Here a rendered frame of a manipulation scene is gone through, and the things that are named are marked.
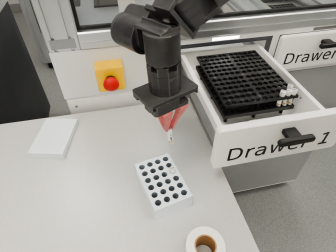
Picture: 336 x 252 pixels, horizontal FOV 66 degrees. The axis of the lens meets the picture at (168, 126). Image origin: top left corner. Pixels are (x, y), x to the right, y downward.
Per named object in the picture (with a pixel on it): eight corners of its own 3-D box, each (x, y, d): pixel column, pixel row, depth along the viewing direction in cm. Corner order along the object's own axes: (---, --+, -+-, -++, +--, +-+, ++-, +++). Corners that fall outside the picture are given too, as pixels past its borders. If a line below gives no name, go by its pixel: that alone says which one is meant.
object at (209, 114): (324, 137, 59) (336, 118, 55) (217, 156, 55) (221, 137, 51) (248, 53, 87) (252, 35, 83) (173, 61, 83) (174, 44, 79)
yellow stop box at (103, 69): (126, 90, 71) (123, 67, 66) (99, 94, 70) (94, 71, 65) (124, 80, 74) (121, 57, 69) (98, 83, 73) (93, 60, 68)
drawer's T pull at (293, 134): (314, 142, 49) (317, 137, 48) (279, 148, 48) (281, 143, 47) (303, 129, 52) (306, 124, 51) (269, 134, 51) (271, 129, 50)
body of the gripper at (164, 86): (132, 98, 47) (126, 61, 42) (178, 79, 51) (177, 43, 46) (150, 116, 43) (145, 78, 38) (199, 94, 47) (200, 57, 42)
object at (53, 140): (64, 158, 64) (62, 154, 63) (29, 157, 64) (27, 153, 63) (78, 123, 73) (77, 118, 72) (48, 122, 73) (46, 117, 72)
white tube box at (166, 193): (191, 205, 55) (193, 195, 52) (155, 220, 52) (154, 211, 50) (168, 162, 63) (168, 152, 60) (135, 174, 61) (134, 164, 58)
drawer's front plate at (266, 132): (333, 146, 59) (357, 110, 51) (212, 169, 54) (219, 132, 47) (328, 141, 60) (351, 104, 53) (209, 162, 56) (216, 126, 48)
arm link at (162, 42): (159, 34, 35) (188, 21, 38) (128, 22, 39) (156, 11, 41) (163, 78, 40) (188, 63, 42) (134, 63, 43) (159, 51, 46)
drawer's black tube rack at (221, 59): (289, 116, 64) (298, 95, 59) (222, 127, 61) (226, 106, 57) (250, 69, 79) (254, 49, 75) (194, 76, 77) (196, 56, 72)
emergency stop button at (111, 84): (120, 91, 68) (118, 78, 65) (104, 93, 67) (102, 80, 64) (119, 85, 70) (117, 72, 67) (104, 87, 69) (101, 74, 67)
